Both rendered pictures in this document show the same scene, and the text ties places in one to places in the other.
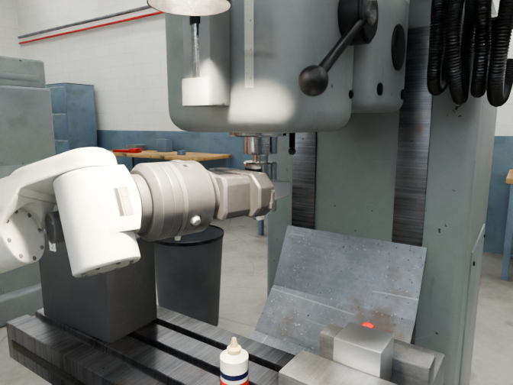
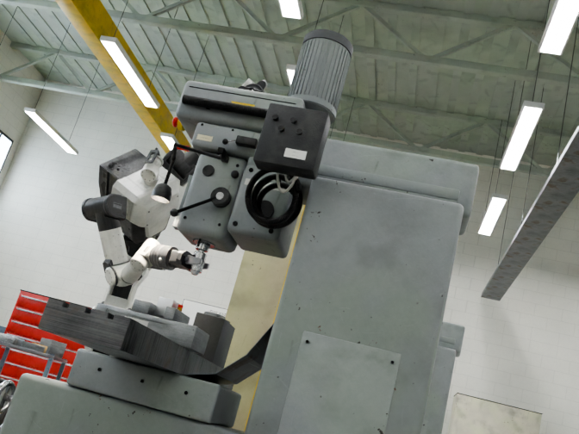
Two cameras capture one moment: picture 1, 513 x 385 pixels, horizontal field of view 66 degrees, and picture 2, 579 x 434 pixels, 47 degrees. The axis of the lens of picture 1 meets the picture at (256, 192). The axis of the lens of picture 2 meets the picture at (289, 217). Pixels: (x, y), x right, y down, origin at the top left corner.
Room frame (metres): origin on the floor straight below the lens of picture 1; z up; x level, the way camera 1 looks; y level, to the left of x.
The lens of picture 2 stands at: (-0.05, -2.32, 0.76)
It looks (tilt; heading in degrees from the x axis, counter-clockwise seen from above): 17 degrees up; 69
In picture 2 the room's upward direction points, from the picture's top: 15 degrees clockwise
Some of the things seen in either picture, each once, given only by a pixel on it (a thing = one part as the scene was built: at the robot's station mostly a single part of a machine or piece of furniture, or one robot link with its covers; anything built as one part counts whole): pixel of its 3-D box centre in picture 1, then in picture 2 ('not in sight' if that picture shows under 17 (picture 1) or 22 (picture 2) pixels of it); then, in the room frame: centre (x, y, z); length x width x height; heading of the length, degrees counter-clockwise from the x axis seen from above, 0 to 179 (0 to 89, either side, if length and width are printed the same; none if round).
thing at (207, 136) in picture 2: not in sight; (242, 153); (0.59, -0.03, 1.68); 0.34 x 0.24 x 0.10; 146
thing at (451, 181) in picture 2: not in sight; (360, 181); (0.97, -0.28, 1.66); 0.80 x 0.23 x 0.20; 146
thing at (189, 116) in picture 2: not in sight; (245, 121); (0.57, -0.01, 1.81); 0.47 x 0.26 x 0.16; 146
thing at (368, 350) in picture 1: (362, 357); (166, 308); (0.47, -0.14, 1.03); 0.06 x 0.05 x 0.06; 55
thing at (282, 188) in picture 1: (275, 190); (193, 260); (0.53, -0.03, 1.23); 0.06 x 0.02 x 0.03; 132
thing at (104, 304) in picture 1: (96, 272); (210, 340); (0.79, 0.33, 1.02); 0.22 x 0.12 x 0.20; 58
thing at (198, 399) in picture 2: not in sight; (158, 389); (0.55, -0.01, 0.78); 0.50 x 0.35 x 0.12; 146
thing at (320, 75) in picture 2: not in sight; (319, 77); (0.76, -0.14, 2.05); 0.20 x 0.20 x 0.32
